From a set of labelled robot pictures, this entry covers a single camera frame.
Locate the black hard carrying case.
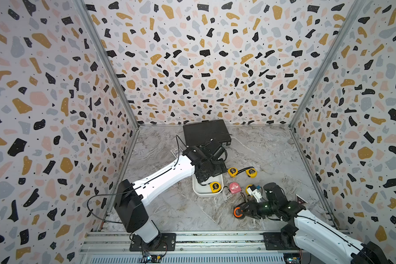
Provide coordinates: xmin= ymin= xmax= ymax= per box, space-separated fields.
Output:
xmin=183 ymin=119 xmax=232 ymax=146

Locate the yellow tape measure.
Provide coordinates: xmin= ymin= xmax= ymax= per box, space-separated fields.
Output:
xmin=238 ymin=167 xmax=257 ymax=178
xmin=246 ymin=184 xmax=256 ymax=196
xmin=228 ymin=167 xmax=238 ymax=178
xmin=210 ymin=181 xmax=222 ymax=193

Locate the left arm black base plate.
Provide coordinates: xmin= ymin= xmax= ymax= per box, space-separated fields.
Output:
xmin=129 ymin=233 xmax=177 ymax=252

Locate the white plastic storage tray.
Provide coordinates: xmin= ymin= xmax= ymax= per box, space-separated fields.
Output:
xmin=193 ymin=174 xmax=224 ymax=198

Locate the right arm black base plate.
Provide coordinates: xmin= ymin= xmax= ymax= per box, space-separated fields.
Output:
xmin=262 ymin=231 xmax=303 ymax=252

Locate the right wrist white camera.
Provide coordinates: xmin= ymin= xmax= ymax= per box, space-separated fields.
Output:
xmin=253 ymin=187 xmax=262 ymax=203

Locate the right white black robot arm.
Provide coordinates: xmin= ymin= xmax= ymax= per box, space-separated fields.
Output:
xmin=233 ymin=183 xmax=389 ymax=264

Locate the orange black tape measure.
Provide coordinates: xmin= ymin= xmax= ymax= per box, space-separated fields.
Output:
xmin=233 ymin=207 xmax=245 ymax=219

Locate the small playing card pack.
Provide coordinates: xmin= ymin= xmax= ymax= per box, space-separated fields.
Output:
xmin=171 ymin=148 xmax=179 ymax=157

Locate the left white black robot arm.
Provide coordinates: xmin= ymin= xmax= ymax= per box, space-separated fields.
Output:
xmin=114 ymin=139 xmax=228 ymax=246

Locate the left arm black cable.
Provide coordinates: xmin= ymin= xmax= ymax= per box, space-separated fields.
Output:
xmin=86 ymin=192 xmax=136 ymax=224

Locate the aluminium front rail frame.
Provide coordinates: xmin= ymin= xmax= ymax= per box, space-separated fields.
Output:
xmin=79 ymin=230 xmax=350 ymax=264

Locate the pink tape measure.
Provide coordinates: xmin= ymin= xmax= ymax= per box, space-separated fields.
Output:
xmin=222 ymin=182 xmax=242 ymax=194

